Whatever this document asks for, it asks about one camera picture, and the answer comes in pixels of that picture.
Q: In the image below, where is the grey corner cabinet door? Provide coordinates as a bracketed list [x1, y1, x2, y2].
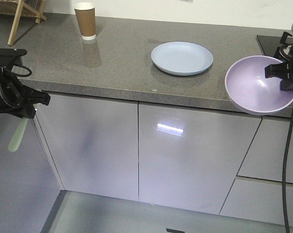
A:
[37, 94, 138, 200]

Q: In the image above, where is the pale green spoon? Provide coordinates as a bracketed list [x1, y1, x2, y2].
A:
[7, 117, 33, 152]

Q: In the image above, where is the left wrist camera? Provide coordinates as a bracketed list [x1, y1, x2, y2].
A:
[0, 48, 27, 66]

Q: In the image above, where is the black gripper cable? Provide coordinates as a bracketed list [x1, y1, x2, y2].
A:
[282, 82, 293, 233]
[5, 64, 33, 79]

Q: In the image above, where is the brown paper cup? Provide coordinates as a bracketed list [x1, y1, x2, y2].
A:
[74, 2, 97, 40]

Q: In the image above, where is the grey drawer front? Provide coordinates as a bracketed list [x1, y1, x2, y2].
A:
[220, 176, 293, 227]

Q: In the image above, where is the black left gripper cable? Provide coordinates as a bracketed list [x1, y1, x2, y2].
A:
[5, 64, 33, 79]

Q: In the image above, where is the wooden dish rack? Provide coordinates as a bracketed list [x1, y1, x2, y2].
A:
[0, 0, 47, 46]

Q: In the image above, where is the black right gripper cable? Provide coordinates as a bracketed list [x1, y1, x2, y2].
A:
[282, 82, 293, 233]

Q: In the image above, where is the grey side cabinet door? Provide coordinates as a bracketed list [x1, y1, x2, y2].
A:
[138, 104, 260, 214]

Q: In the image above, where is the purple bowl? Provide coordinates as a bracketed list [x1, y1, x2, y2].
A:
[225, 55, 293, 116]

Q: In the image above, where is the black induction cooktop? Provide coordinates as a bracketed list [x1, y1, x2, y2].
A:
[257, 35, 293, 57]

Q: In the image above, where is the steel pot on cooktop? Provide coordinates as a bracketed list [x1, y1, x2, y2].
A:
[274, 43, 293, 61]

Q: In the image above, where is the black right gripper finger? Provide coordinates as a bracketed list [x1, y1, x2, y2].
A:
[264, 62, 291, 79]
[280, 80, 293, 91]

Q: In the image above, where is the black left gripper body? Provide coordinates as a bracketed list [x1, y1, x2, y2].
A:
[0, 66, 24, 118]

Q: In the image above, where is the light blue plate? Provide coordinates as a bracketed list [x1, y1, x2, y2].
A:
[151, 42, 213, 76]

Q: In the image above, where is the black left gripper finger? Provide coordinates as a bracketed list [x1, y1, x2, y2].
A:
[22, 86, 50, 106]
[0, 105, 36, 119]

